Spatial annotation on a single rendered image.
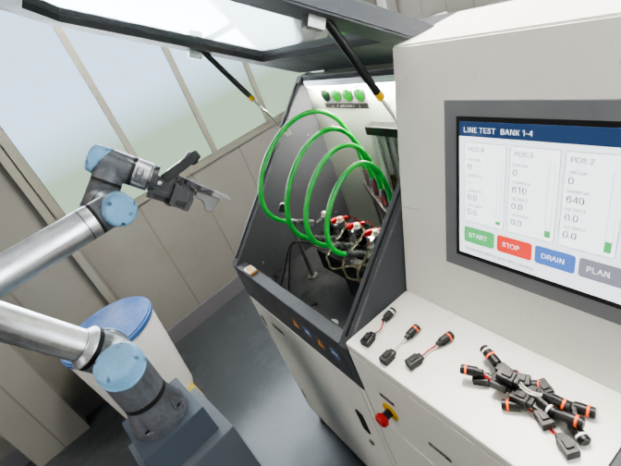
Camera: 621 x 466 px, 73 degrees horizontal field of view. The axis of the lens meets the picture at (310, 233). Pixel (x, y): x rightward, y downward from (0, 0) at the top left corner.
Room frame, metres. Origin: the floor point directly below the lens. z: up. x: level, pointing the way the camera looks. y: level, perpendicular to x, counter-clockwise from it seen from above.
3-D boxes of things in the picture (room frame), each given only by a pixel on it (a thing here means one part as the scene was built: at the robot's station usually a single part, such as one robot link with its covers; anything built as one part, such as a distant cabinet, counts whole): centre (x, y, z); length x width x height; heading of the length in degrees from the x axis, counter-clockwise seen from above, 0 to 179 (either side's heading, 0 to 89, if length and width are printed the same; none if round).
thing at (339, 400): (1.08, 0.17, 0.44); 0.65 x 0.02 x 0.68; 25
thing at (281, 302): (1.08, 0.15, 0.87); 0.62 x 0.04 x 0.16; 25
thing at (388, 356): (0.67, -0.09, 0.99); 0.12 x 0.02 x 0.02; 118
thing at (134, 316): (1.92, 1.20, 0.29); 0.50 x 0.48 x 0.59; 122
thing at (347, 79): (1.29, -0.30, 1.43); 0.54 x 0.03 x 0.02; 25
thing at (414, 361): (0.63, -0.14, 0.99); 0.12 x 0.02 x 0.02; 105
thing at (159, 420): (0.84, 0.56, 0.95); 0.15 x 0.15 x 0.10
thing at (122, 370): (0.85, 0.56, 1.07); 0.13 x 0.12 x 0.14; 33
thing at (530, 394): (0.45, -0.24, 1.01); 0.23 x 0.11 x 0.06; 25
